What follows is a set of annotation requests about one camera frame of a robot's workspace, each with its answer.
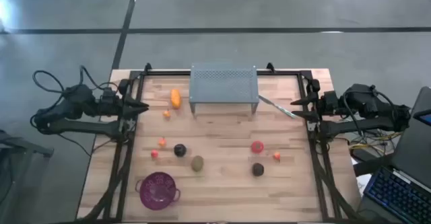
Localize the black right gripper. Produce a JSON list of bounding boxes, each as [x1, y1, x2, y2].
[[290, 92, 342, 123]]

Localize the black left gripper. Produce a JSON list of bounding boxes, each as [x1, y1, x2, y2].
[[99, 95, 150, 118]]

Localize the long orange toy mango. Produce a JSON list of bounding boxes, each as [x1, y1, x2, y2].
[[170, 88, 183, 110]]

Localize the dark round toy watermelon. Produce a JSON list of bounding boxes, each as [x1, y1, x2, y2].
[[173, 143, 188, 158]]

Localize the red toy tomato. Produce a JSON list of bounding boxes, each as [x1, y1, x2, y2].
[[250, 140, 265, 155]]

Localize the dark brown round toy fruit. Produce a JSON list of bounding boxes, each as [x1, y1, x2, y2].
[[251, 162, 265, 178]]

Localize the oval toy melon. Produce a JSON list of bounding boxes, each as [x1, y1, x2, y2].
[[191, 155, 205, 173]]

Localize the purple colander bowl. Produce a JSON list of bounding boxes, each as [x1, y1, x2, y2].
[[135, 172, 182, 211]]

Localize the black power brick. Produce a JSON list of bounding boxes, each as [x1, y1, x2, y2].
[[352, 149, 371, 161]]

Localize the grey perforated metal shelf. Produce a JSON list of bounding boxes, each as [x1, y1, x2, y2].
[[188, 62, 260, 119]]

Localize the white paper sheet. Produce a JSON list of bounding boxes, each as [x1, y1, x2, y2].
[[352, 158, 371, 198]]

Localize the grey laptop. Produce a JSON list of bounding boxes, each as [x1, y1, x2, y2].
[[391, 86, 431, 193]]

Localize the dark monitor blue screen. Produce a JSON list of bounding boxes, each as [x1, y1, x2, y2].
[[413, 108, 431, 127]]

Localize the grey metal stand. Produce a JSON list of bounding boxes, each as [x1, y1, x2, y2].
[[0, 129, 55, 218]]

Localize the black backlit keyboard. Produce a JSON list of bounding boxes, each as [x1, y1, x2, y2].
[[362, 165, 431, 224]]

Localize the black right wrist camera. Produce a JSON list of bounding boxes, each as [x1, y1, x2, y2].
[[323, 90, 339, 106]]

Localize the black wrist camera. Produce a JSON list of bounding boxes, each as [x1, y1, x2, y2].
[[323, 90, 339, 106], [100, 87, 118, 103]]

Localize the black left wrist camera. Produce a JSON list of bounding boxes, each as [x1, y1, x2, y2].
[[100, 87, 118, 103]]

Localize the knife with patterned handle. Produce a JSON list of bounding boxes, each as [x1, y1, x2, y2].
[[258, 95, 298, 119]]

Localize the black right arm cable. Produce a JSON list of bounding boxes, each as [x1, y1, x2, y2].
[[341, 85, 397, 136]]

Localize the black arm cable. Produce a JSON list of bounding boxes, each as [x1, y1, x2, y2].
[[32, 65, 119, 96], [341, 85, 397, 136]]

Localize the black metal table frame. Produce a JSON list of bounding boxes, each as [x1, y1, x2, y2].
[[79, 62, 360, 223]]

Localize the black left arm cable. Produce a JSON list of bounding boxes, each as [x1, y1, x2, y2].
[[32, 65, 119, 96]]

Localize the yellow cable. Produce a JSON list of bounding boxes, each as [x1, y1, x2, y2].
[[348, 131, 403, 151]]

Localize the black cable bundle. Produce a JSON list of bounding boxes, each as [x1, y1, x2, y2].
[[336, 116, 407, 151]]

